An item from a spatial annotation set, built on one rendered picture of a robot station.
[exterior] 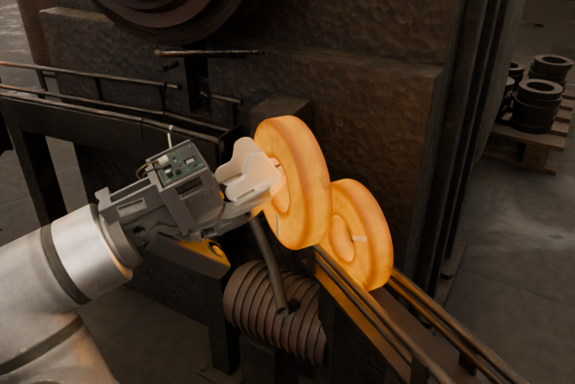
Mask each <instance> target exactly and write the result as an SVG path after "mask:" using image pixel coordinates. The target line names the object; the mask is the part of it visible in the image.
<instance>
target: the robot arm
mask: <svg viewBox="0 0 575 384"><path fill-rule="evenodd" d="M146 165H148V167H147V168H146V169H145V170H146V172H144V173H143V175H142V179H140V177H139V176H138V172H139V171H140V170H141V169H142V168H143V167H145V166H146ZM145 174H148V176H147V177H145V178H144V175H145ZM136 175H137V177H138V178H139V181H137V182H135V183H133V184H132V185H129V186H126V187H124V188H122V189H121V190H119V191H117V192H114V193H111V192H110V190H109V188H108V187H105V188H104V189H102V190H100V191H98V192H95V196H96V198H97V200H98V202H99V204H98V205H96V204H88V205H86V206H84V207H82V208H80V209H78V210H76V211H74V212H72V213H70V214H68V215H66V216H63V217H61V218H59V219H57V220H55V221H53V222H52V223H51V224H48V225H46V226H44V227H41V228H39V229H37V230H35V231H33V232H31V233H29V234H27V235H25V236H23V237H21V238H19V239H16V240H14V241H12V242H10V243H8V244H7V245H4V246H2V247H0V384H120V383H119V382H118V381H117V380H116V379H115V378H114V376H113V375H112V373H111V371H110V369H109V367H108V365H107V363H106V362H105V360H104V358H103V356H102V354H101V352H100V350H99V349H98V347H97V345H96V343H95V341H94V340H93V338H92V336H91V334H90V333H89V331H88V329H87V327H86V325H85V323H84V322H83V320H82V318H81V317H80V313H79V311H78V310H77V308H79V307H81V306H82V305H84V304H86V303H88V302H90V301H92V300H94V299H95V298H97V297H99V296H101V295H103V294H105V293H107V292H109V291H111V290H112V289H114V288H116V287H118V286H120V285H122V284H124V283H126V282H127V281H130V280H132V277H133V268H134V267H136V266H138V265H140V264H142V263H143V262H144V261H145V259H144V255H143V252H142V250H141V248H140V247H141V246H143V247H144V250H145V251H148V252H150V253H153V254H155V255H158V256H160V257H163V258H166V259H168V260H170V261H172V262H175V263H178V264H180V265H182V266H185V267H187V268H190V269H193V270H195V271H198V272H199V273H202V274H204V275H208V276H210V277H212V278H215V279H217V280H220V279H221V278H222V277H223V276H224V275H225V274H226V273H227V272H228V270H229V269H230V263H229V261H228V259H227V258H226V256H225V254H224V252H223V250H222V247H221V246H220V245H219V244H218V243H216V242H214V241H212V240H210V239H209V238H211V237H214V236H216V235H218V236H221V235H222V234H224V233H226V232H227V231H229V230H232V229H235V228H237V227H239V226H241V225H243V224H245V223H247V222H249V221H250V220H251V219H252V218H253V217H254V216H255V215H256V214H257V213H259V212H260V211H261V210H262V209H263V208H264V207H265V206H266V205H267V204H268V203H269V202H270V201H271V200H272V197H273V196H274V195H275V194H276V193H277V192H278V191H279V190H280V189H281V188H282V186H283V185H284V184H285V182H286V181H287V180H286V176H285V174H284V172H283V169H282V166H281V164H280V163H279V162H278V161H277V160H276V159H275V158H268V157H267V156H266V155H265V153H264V152H263V151H261V150H260V149H259V148H258V146H257V145H256V144H255V142H254V141H253V140H252V139H251V138H248V137H243V138H240V139H238V140H237V141H236V142H235V143H234V151H233V157H232V159H231V160H230V161H229V162H226V163H225V164H223V165H222V166H220V167H219V168H217V170H216V172H215V173H214V174H213V173H212V172H211V171H210V168H209V166H208V164H207V163H206V161H205V160H204V158H203V157H202V156H201V154H200V153H199V150H198V149H197V147H196V146H195V144H194V143H191V141H190V139H188V140H186V141H184V142H182V143H180V144H178V145H175V146H173V147H171V148H169V149H167V150H166V151H163V152H161V153H158V154H156V155H155V156H153V157H150V158H148V159H146V164H144V165H143V166H141V167H140V168H138V170H137V171H136ZM224 193H225V194H226V196H227V198H228V199H229V200H231V202H229V203H228V202H225V201H223V199H224V196H223V194H224Z"/></svg>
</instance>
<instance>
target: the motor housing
mask: <svg viewBox="0 0 575 384"><path fill-rule="evenodd" d="M279 269H280V272H281V276H282V282H283V286H284V290H285V293H286V297H287V301H289V300H290V299H292V298H296V299H298V300H299V301H300V307H299V309H298V310H296V311H295V312H294V313H292V314H291V315H289V316H287V317H281V316H280V315H278V314H277V311H276V303H275V300H274V295H273V291H272V286H271V282H270V275H269V270H268V268H267V265H266V263H265V261H262V260H259V261H257V260H250V261H247V262H246V263H244V264H242V265H240V266H239V268H237V269H236V270H235V271H234V272H233V274H232V275H231V277H230V279H229V281H228V284H227V285H226V288H225V291H224V294H223V299H222V307H223V309H224V315H225V318H226V319H227V321H229V322H231V324H232V325H233V326H234V327H236V328H239V329H241V330H242V331H243V332H242V333H241V335H240V336H239V342H240V364H241V375H242V384H299V358H300V357H302V358H303V359H304V360H305V361H307V362H310V361H311V363H312V364H314V365H316V366H318V365H319V364H320V365H322V366H323V367H325V353H326V336H325V334H324V331H323V328H322V326H321V322H320V320H318V299H319V284H318V283H317V282H316V281H312V280H310V279H308V278H304V277H303V276H301V275H296V274H295V273H293V272H289V271H287V270H285V269H281V268H280V267H279Z"/></svg>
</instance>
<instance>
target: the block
mask: <svg viewBox="0 0 575 384"><path fill-rule="evenodd" d="M311 113H312V102H311V100H310V99H309V98H305V97H297V96H293V95H289V94H285V93H280V92H278V93H275V94H274V95H272V96H271V97H269V98H267V99H265V100H264V101H263V102H262V103H259V104H258V105H256V106H255V107H253V108H252V111H251V133H252V140H254V135H255V132H256V130H257V128H258V125H259V124H260V123H261V122H262V121H264V120H266V119H269V118H275V117H280V116H284V115H292V116H295V117H297V118H299V119H301V120H302V121H303V122H304V123H305V124H306V125H307V126H308V127H309V128H310V130H311Z"/></svg>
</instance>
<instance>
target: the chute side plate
mask: <svg viewBox="0 0 575 384"><path fill-rule="evenodd" d="M0 109H1V111H2V114H3V119H4V121H5V118H4V117H7V118H9V119H12V120H15V121H18V122H19V123H20V126H21V130H22V131H26V132H30V133H36V134H40V135H44V136H48V137H52V138H55V139H62V140H66V141H69V142H73V143H76V144H81V145H87V146H91V147H94V148H99V149H102V150H106V151H112V152H116V153H120V154H123V155H127V156H131V157H137V158H141V159H145V160H146V159H148V158H150V157H153V156H155V155H156V154H158V153H161V152H163V151H166V150H167V149H169V139H168V133H169V134H170V140H171V146H172V147H173V146H175V145H178V144H180V143H182V142H184V141H186V140H188V139H190V141H191V143H194V144H195V146H196V147H197V149H198V150H199V153H200V154H201V156H202V157H203V158H204V160H205V161H206V163H207V164H208V166H209V168H210V171H211V172H212V173H213V174H214V173H215V172H216V170H217V168H218V160H217V149H216V145H215V144H212V143H209V142H205V141H203V140H199V139H195V138H191V137H188V136H185V135H181V134H178V133H173V132H170V131H167V130H163V129H161V128H157V127H152V126H149V125H146V124H141V123H138V122H133V121H125V120H121V119H116V118H111V117H107V116H101V115H94V114H89V113H84V112H79V111H75V110H71V109H62V108H57V107H53V106H48V105H43V104H39V103H30V102H26V101H21V100H16V99H12V98H7V97H0ZM5 124H6V127H7V123H6V121H5Z"/></svg>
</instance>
